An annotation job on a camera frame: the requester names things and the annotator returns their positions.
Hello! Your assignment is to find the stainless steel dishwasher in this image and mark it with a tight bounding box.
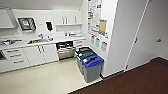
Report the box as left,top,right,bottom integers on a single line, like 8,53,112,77
55,40,77,61

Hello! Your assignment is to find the black lid waste bin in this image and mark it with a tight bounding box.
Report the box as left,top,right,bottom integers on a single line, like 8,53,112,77
74,46,92,56

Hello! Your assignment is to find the white drawer stack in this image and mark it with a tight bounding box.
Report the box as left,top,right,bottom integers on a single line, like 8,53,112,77
0,47,33,73
73,38,88,52

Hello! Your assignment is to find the green lid waste bin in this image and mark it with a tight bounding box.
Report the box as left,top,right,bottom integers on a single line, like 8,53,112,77
76,49,98,76

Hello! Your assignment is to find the blue print paper sheet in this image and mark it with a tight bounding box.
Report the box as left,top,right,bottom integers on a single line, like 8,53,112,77
90,35,96,45

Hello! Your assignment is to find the green print paper sheet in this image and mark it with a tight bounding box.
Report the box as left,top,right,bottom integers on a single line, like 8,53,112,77
95,37,101,48

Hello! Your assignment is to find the stack of white dishes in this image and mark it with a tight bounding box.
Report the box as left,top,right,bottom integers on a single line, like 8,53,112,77
68,31,77,37

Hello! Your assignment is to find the black print paper sheet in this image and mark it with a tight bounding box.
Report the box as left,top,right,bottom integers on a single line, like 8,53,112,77
100,40,108,53

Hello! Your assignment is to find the blue lid waste bin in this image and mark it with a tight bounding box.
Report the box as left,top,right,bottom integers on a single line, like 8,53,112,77
80,55,106,84

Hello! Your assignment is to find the black soap dispenser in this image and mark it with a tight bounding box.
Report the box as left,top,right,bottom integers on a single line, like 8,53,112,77
45,21,54,32

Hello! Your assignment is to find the white double-door sink cabinet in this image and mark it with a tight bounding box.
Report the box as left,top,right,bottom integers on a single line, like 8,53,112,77
23,43,60,67

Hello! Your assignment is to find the chrome faucet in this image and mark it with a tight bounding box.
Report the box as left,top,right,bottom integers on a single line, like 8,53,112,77
37,33,46,40

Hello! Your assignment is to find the steel paper towel dispenser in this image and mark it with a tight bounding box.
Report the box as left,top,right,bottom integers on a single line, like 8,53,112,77
17,17,37,33

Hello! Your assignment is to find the white door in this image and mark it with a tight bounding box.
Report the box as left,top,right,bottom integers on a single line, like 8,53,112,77
125,0,168,71

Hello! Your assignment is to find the dish rack with items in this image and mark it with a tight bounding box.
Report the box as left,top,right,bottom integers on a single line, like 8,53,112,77
0,38,23,47

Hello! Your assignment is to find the white three-door wall cabinet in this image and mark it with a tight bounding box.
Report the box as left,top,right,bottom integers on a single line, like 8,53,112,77
52,9,84,27

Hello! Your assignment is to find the dark door handle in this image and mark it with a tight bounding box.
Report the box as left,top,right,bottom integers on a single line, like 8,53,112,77
155,38,163,43

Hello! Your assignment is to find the white two-door wall cabinet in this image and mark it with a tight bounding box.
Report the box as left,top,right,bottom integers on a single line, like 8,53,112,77
0,8,16,30

